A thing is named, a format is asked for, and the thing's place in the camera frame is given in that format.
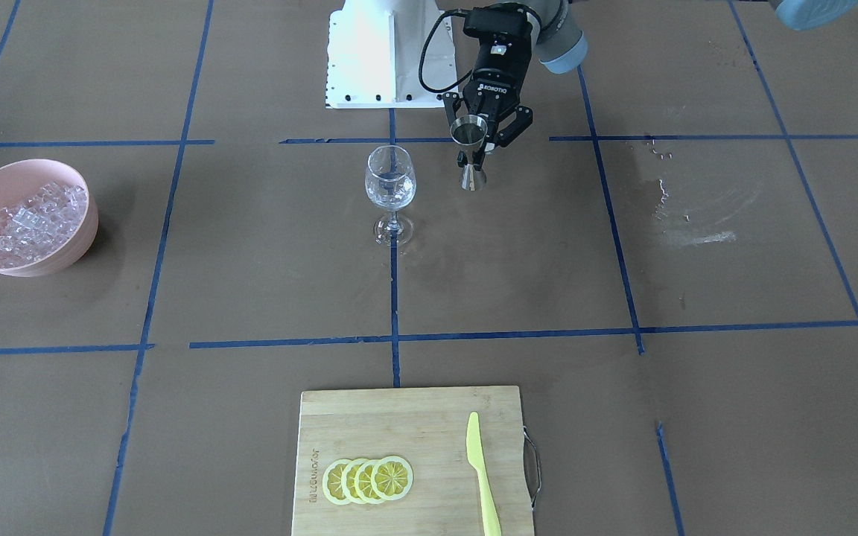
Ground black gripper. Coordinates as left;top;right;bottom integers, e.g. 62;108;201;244
442;35;533;155

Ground steel double jigger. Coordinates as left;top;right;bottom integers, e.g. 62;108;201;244
450;115;488;192

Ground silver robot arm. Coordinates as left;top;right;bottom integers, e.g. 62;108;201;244
423;1;588;165

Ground clear wine glass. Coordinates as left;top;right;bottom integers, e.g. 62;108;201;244
364;144;416;246

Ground clear ice cubes pile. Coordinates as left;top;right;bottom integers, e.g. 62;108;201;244
0;181;89;268

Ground bamboo cutting board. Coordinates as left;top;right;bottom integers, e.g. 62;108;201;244
290;386;536;535

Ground lemon slice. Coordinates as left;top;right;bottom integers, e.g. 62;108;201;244
340;458;370;503
354;460;385;505
370;456;414;501
323;459;353;505

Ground yellow plastic knife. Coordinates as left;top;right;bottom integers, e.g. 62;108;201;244
465;412;503;535

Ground pink bowl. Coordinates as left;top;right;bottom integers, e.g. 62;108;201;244
0;159;98;277

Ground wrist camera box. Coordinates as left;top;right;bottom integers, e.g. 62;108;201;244
463;3;534;39

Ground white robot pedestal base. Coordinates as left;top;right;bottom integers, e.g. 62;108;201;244
325;1;460;109

